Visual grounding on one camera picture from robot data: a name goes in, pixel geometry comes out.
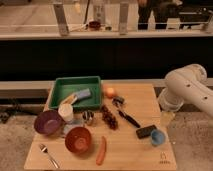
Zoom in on black eraser block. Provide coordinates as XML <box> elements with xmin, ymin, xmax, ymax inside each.
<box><xmin>136</xmin><ymin>125</ymin><xmax>156</xmax><ymax>139</ymax></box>

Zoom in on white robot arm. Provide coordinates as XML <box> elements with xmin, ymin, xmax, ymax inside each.
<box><xmin>158</xmin><ymin>64</ymin><xmax>213</xmax><ymax>117</ymax></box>

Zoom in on green plastic tray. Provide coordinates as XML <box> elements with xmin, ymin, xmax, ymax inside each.
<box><xmin>49</xmin><ymin>76</ymin><xmax>102</xmax><ymax>111</ymax></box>

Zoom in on small blue cup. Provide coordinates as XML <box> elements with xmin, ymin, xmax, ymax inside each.
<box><xmin>151</xmin><ymin>129</ymin><xmax>166</xmax><ymax>146</ymax></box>

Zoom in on wooden board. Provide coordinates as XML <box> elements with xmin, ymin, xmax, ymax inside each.
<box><xmin>24</xmin><ymin>82</ymin><xmax>177</xmax><ymax>171</ymax></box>

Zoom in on bunch of dark grapes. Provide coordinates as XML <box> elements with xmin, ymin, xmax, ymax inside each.
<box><xmin>101</xmin><ymin>105</ymin><xmax>118</xmax><ymax>130</ymax></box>

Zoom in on orange fruit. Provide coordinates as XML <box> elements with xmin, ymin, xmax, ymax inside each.
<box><xmin>104</xmin><ymin>87</ymin><xmax>116</xmax><ymax>98</ymax></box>

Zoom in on orange carrot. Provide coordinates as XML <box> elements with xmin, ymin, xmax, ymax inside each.
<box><xmin>96</xmin><ymin>136</ymin><xmax>107</xmax><ymax>165</ymax></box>

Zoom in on small metal cup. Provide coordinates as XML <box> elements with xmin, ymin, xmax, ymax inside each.
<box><xmin>82</xmin><ymin>110</ymin><xmax>94</xmax><ymax>125</ymax></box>

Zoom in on blue and yellow sponge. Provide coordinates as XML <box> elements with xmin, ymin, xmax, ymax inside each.
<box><xmin>60</xmin><ymin>88</ymin><xmax>92</xmax><ymax>106</ymax></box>

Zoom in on brown-red bowl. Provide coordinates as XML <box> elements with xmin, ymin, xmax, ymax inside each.
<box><xmin>65</xmin><ymin>127</ymin><xmax>92</xmax><ymax>154</ymax></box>

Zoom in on white cup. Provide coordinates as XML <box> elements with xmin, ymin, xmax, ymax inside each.
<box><xmin>58</xmin><ymin>104</ymin><xmax>73</xmax><ymax>122</ymax></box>

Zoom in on dark red background bowl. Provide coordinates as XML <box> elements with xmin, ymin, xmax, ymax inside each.
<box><xmin>89</xmin><ymin>21</ymin><xmax>101</xmax><ymax>30</ymax></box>

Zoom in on purple bowl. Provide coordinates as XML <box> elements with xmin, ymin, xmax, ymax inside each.
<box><xmin>34</xmin><ymin>110</ymin><xmax>63</xmax><ymax>135</ymax></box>

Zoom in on silver fork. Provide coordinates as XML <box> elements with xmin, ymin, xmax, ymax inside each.
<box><xmin>39</xmin><ymin>144</ymin><xmax>60</xmax><ymax>169</ymax></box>

